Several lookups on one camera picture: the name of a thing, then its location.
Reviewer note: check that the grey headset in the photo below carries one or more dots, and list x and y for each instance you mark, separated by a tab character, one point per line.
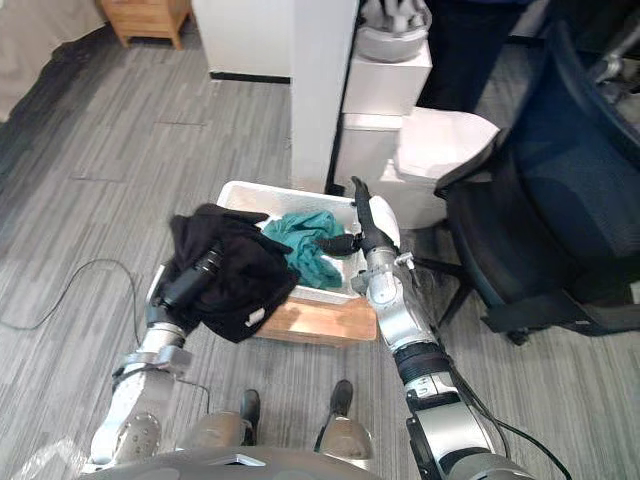
392	37

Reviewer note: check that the black garment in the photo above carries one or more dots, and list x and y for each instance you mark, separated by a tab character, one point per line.
240	285

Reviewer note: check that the silver robot leg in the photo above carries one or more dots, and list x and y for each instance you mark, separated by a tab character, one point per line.
350	440
215	430

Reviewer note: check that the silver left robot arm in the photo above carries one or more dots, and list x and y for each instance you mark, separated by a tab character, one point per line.
142	390

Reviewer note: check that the small white box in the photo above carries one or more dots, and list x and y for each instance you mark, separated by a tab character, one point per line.
387	82

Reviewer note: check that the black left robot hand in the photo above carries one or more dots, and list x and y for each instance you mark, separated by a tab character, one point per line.
192	280

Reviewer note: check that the black mesh office chair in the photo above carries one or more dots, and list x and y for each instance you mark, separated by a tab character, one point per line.
575	200

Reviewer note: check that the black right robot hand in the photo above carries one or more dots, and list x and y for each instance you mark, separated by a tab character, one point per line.
382	220

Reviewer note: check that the wooden low platform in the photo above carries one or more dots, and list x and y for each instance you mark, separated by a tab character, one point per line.
320	321

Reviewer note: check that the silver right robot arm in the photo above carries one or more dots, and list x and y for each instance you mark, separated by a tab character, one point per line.
402	315

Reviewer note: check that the teal garment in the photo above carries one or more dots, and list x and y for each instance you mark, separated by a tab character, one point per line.
305	250

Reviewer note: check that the white laundry hamper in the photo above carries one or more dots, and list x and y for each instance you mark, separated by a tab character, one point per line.
285	201

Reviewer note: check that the person's legs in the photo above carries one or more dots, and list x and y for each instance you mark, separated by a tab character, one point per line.
465	50

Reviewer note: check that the tall white box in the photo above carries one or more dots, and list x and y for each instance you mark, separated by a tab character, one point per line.
367	150

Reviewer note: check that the white square pillar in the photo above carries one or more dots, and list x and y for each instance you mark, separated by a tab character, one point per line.
310	75

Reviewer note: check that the beige bed quilt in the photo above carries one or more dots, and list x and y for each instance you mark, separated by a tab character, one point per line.
25	50

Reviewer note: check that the grey robot torso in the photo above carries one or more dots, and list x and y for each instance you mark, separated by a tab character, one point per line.
260	466

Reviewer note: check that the silver right robot leg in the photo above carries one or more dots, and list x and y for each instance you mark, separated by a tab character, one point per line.
350	440

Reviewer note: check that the silver left robot leg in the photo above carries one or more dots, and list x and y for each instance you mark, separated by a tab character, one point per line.
215	430

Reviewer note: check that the wooden nightstand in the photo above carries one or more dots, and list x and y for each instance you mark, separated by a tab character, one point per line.
145	17

